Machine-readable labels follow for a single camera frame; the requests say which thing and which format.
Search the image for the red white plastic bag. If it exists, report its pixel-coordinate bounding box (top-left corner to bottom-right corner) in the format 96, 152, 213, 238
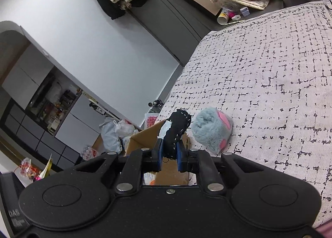
144, 113, 159, 129

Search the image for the grey fluffy plush slipper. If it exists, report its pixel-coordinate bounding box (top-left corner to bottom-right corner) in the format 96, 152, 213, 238
191, 107, 233, 154

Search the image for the grey shelf cabinet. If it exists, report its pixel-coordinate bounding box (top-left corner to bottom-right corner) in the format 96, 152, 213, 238
1, 44, 104, 171

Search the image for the brown cardboard box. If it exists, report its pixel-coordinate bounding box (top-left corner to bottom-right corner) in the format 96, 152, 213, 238
124, 120, 195, 186

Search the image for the paper cup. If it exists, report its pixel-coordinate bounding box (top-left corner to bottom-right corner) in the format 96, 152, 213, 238
217, 7, 232, 25

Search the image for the black felt stitched toy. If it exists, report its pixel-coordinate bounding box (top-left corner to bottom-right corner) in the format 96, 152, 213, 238
156, 109, 191, 160

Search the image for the white garbage bags pile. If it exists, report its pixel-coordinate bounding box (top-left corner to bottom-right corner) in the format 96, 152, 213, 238
99, 117, 138, 154

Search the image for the white black patterned bedspread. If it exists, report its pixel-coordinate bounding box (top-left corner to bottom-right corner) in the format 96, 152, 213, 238
159, 0, 331, 226

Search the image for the dark grey wardrobe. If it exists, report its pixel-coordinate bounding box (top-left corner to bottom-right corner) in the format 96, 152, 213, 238
129, 0, 218, 67

